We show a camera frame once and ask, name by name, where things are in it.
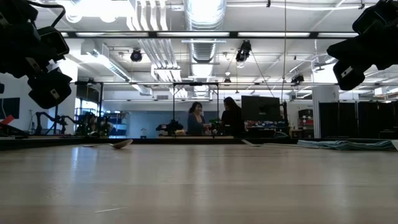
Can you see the blue-green cloth napkin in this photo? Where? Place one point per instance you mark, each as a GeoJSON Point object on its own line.
{"type": "Point", "coordinates": [345, 145]}

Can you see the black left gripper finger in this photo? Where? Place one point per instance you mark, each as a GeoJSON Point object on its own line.
{"type": "Point", "coordinates": [46, 98]}
{"type": "Point", "coordinates": [46, 76]}

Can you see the silver metal fork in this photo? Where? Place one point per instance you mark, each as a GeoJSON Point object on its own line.
{"type": "Point", "coordinates": [258, 144]}

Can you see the storage shelf with items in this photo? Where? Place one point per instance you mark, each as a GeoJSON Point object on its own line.
{"type": "Point", "coordinates": [306, 123]}

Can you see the silver ceiling ventilation duct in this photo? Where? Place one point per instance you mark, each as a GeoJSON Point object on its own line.
{"type": "Point", "coordinates": [203, 21]}

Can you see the black background robot arm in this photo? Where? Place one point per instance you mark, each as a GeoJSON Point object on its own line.
{"type": "Point", "coordinates": [170, 127]}
{"type": "Point", "coordinates": [49, 119]}

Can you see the black partition screens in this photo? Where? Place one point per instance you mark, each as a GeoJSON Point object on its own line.
{"type": "Point", "coordinates": [357, 119]}

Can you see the black metal station frame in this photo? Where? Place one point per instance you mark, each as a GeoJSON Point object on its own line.
{"type": "Point", "coordinates": [90, 83]}
{"type": "Point", "coordinates": [195, 84]}

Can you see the black hanging camera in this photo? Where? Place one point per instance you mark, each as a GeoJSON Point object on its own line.
{"type": "Point", "coordinates": [243, 51]}
{"type": "Point", "coordinates": [136, 56]}
{"type": "Point", "coordinates": [297, 79]}

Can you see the red angled object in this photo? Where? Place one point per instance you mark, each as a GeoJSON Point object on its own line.
{"type": "Point", "coordinates": [7, 120]}

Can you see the person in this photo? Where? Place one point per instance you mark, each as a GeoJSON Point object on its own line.
{"type": "Point", "coordinates": [196, 123]}
{"type": "Point", "coordinates": [232, 119]}

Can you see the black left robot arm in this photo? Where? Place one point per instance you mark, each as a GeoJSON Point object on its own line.
{"type": "Point", "coordinates": [12, 11]}

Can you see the silver metal spoon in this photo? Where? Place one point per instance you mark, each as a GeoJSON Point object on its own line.
{"type": "Point", "coordinates": [121, 144]}

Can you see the black computer monitor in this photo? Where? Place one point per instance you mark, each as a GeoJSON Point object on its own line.
{"type": "Point", "coordinates": [260, 108]}

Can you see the dark wall panel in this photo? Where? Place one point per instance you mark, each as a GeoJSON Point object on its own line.
{"type": "Point", "coordinates": [10, 108]}

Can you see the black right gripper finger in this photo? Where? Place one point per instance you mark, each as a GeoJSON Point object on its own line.
{"type": "Point", "coordinates": [362, 73]}
{"type": "Point", "coordinates": [343, 76]}

